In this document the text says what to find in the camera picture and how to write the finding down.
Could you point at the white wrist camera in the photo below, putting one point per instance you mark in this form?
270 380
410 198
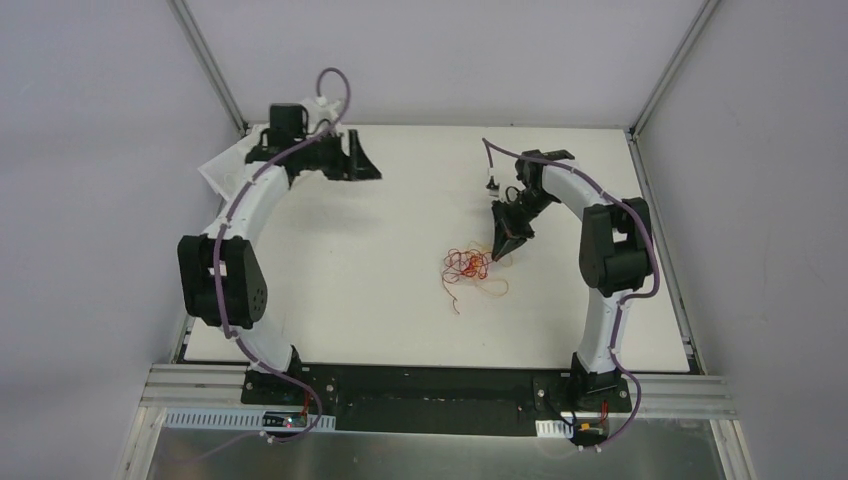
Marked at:
320 112
493 187

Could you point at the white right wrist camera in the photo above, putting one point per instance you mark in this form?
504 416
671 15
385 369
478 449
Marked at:
493 187

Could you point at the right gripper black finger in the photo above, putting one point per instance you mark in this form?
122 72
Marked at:
498 229
506 244

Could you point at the left controller board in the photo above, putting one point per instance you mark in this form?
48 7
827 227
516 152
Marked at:
284 420

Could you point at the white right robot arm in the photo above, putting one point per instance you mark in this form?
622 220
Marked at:
615 257

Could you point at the controller board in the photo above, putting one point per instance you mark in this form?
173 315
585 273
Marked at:
284 420
589 433

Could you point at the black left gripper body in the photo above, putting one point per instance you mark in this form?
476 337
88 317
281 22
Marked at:
346 157

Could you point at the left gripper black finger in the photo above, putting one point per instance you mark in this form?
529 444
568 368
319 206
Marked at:
359 166
340 177

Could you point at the aluminium frame rail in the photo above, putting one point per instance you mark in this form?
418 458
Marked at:
200 421

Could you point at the right controller board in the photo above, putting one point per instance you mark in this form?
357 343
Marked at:
589 433

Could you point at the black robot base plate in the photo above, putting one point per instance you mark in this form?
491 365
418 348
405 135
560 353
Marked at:
423 400

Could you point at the white divided plastic tray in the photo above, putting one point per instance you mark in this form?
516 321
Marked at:
223 172

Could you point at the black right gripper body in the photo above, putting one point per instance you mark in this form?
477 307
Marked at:
511 214

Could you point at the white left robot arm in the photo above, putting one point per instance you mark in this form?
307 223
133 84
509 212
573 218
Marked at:
222 281

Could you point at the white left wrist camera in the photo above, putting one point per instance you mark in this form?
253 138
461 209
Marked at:
320 112

